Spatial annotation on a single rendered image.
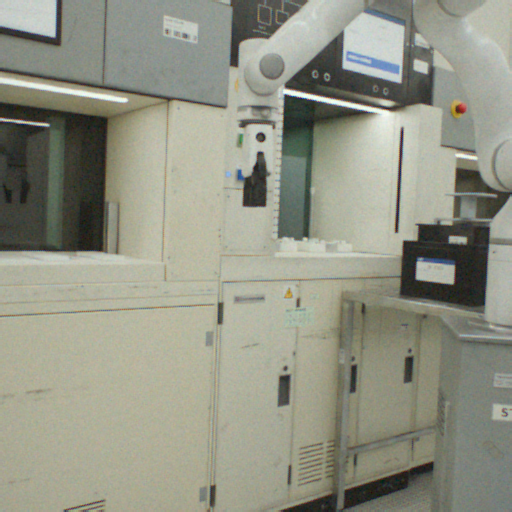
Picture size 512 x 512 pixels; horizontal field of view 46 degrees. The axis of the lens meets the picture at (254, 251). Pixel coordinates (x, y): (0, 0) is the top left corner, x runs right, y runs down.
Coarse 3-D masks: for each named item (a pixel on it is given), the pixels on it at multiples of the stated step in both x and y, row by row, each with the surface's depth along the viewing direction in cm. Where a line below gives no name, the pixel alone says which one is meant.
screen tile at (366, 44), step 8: (360, 16) 195; (352, 24) 193; (360, 24) 195; (368, 24) 197; (368, 32) 198; (352, 40) 194; (360, 40) 196; (368, 40) 198; (360, 48) 196; (368, 48) 198
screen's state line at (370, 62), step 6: (348, 54) 193; (354, 54) 195; (360, 54) 196; (348, 60) 193; (354, 60) 195; (360, 60) 196; (366, 60) 198; (372, 60) 200; (378, 60) 201; (366, 66) 198; (372, 66) 200; (378, 66) 202; (384, 66) 203; (390, 66) 205; (396, 66) 207; (390, 72) 205; (396, 72) 207
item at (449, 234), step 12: (468, 204) 184; (468, 216) 184; (420, 228) 188; (432, 228) 184; (444, 228) 181; (456, 228) 177; (468, 228) 174; (480, 228) 173; (420, 240) 188; (432, 240) 184; (444, 240) 181; (456, 240) 177; (468, 240) 174; (480, 240) 173
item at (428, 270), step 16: (416, 240) 193; (416, 256) 185; (432, 256) 180; (448, 256) 175; (464, 256) 171; (480, 256) 168; (400, 272) 190; (416, 272) 185; (432, 272) 180; (448, 272) 175; (464, 272) 171; (480, 272) 169; (400, 288) 190; (416, 288) 185; (432, 288) 180; (448, 288) 175; (464, 288) 171; (480, 288) 170; (464, 304) 171; (480, 304) 170
